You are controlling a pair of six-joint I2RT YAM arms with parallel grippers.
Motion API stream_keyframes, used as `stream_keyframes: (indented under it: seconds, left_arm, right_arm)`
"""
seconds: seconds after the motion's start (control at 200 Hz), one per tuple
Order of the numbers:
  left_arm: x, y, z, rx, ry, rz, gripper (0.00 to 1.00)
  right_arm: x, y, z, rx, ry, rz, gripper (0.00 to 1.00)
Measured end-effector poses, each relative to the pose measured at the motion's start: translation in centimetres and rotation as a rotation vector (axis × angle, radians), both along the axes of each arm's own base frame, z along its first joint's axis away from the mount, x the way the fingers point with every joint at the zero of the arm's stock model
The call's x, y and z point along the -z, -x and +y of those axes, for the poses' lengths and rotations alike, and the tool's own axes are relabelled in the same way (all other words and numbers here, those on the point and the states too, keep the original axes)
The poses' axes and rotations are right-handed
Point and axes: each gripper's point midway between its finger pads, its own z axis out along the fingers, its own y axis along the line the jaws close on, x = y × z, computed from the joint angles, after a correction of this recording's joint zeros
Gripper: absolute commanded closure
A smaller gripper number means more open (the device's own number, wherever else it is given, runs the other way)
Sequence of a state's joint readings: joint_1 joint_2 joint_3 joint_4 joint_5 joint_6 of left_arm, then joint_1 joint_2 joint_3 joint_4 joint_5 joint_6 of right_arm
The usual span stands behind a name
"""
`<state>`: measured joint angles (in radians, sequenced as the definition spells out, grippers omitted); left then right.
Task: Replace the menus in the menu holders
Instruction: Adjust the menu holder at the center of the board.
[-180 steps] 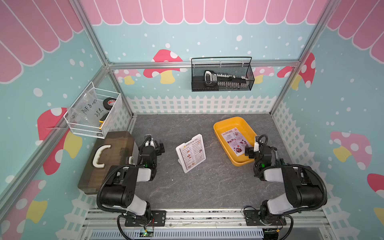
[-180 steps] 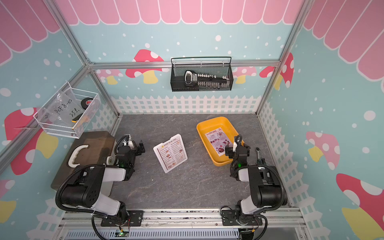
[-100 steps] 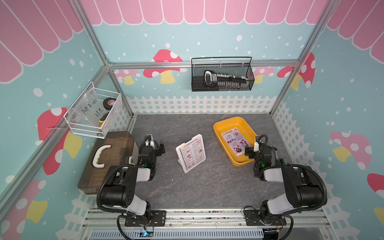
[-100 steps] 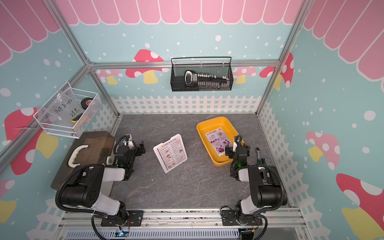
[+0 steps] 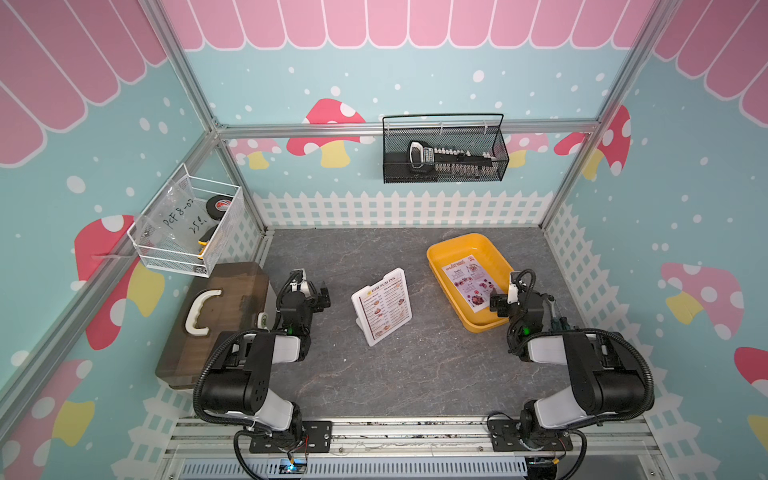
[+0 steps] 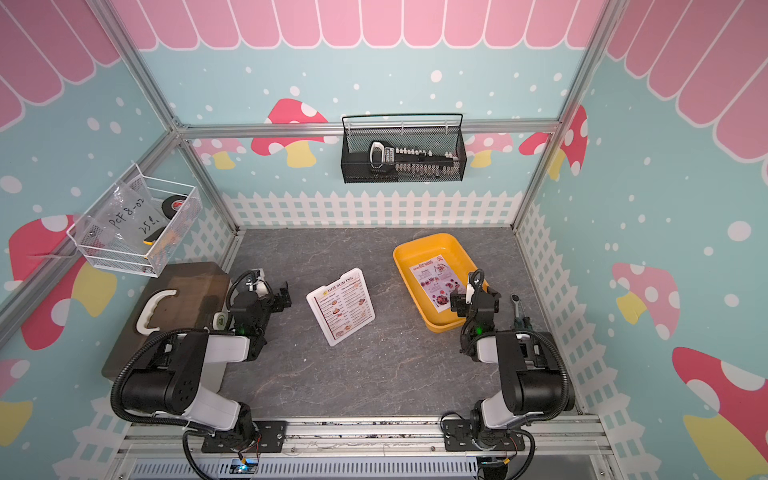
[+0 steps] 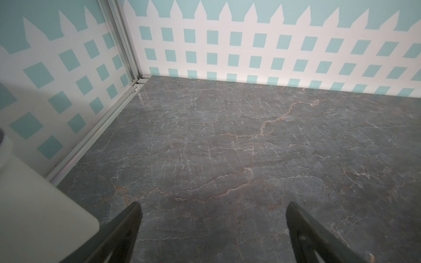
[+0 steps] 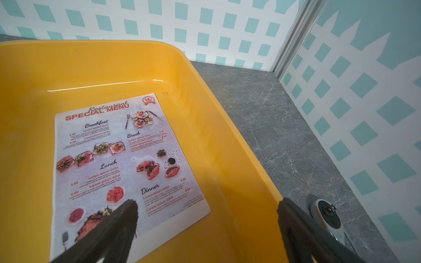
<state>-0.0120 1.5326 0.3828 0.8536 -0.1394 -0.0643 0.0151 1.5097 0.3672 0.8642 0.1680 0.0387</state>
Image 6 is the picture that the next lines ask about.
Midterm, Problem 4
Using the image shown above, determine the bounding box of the white acrylic menu holder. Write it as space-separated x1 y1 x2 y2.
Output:
305 267 377 347

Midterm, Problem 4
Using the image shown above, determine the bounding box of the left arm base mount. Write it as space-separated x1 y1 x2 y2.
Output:
201 420 288 454

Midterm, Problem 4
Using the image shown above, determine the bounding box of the socket set in basket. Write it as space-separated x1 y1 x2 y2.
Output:
368 141 463 181

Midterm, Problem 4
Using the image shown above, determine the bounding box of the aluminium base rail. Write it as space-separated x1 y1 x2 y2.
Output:
113 415 613 467

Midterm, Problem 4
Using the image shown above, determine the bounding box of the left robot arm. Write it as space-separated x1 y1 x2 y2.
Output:
110 270 292 439

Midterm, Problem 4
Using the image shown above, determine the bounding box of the black tape roll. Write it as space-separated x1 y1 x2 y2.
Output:
161 195 187 220

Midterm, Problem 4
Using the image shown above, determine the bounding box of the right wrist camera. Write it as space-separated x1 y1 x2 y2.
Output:
465 282 479 305

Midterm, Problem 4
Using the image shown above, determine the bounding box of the small green clamp tool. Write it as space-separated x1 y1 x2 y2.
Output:
510 294 532 330

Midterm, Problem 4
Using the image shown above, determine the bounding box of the brown toolbox with white handle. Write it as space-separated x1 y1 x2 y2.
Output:
101 262 230 381

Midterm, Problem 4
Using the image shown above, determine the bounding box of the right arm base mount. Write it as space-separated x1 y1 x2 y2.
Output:
440 417 526 453

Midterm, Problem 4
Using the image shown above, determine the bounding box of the yellow plastic tray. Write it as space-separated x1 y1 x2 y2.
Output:
393 233 478 333

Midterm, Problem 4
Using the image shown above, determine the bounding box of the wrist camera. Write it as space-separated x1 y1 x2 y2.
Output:
246 269 271 298
465 282 479 305

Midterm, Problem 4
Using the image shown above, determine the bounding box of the yellow black utility knife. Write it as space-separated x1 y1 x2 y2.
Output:
143 227 166 246

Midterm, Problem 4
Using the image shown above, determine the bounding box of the yellow-header old menu sheet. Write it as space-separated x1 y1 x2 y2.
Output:
314 274 371 338

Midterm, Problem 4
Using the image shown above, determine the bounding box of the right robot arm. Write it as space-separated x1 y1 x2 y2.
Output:
450 289 576 436

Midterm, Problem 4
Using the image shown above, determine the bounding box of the clear wall-mounted bin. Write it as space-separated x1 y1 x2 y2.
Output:
67 164 202 278

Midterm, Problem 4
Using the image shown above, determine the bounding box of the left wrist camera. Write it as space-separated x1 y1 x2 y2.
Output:
246 269 271 298

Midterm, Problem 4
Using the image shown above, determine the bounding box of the red special menu sheet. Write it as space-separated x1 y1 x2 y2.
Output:
410 255 466 313

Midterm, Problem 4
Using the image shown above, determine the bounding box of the labelled plastic bag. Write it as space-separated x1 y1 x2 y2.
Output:
95 179 169 254

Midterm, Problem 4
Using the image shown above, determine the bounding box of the black wire mesh basket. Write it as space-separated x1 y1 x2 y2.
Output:
340 113 467 183

